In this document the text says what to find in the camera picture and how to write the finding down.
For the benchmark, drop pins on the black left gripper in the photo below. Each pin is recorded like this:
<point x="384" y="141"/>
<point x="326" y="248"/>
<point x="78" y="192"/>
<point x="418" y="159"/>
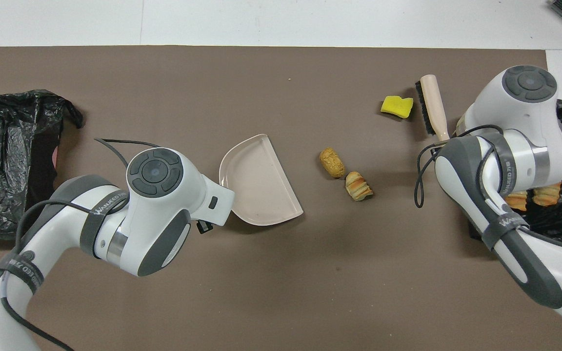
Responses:
<point x="205" y="227"/>

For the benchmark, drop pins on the yellow sponge piece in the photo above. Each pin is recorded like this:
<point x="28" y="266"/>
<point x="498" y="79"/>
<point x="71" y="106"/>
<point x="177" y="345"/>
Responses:
<point x="397" y="106"/>

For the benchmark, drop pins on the brown oval bread roll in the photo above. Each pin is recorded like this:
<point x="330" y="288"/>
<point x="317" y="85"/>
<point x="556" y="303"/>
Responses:
<point x="332" y="162"/>

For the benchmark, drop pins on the brown table mat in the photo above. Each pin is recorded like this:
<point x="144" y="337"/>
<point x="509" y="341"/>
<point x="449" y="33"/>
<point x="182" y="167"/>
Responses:
<point x="188" y="87"/>

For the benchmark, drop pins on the beige hand brush black bristles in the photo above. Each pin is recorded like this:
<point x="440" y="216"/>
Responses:
<point x="434" y="105"/>

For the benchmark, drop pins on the pale bread chunk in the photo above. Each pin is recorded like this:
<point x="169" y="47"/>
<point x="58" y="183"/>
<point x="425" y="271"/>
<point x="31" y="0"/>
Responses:
<point x="547" y="194"/>

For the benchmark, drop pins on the beige plastic dustpan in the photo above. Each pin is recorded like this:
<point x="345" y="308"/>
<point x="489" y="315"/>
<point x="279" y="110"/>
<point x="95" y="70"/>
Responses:
<point x="261" y="185"/>

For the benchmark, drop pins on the pale striped pastry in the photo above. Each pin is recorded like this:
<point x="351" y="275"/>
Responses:
<point x="516" y="200"/>

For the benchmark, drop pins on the small orange striped croissant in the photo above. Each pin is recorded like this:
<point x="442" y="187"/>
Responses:
<point x="359" y="185"/>

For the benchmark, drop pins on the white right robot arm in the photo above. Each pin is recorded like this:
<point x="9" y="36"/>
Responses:
<point x="520" y="122"/>

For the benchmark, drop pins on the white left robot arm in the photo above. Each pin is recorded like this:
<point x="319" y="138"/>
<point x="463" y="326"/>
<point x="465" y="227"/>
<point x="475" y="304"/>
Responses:
<point x="154" y="214"/>

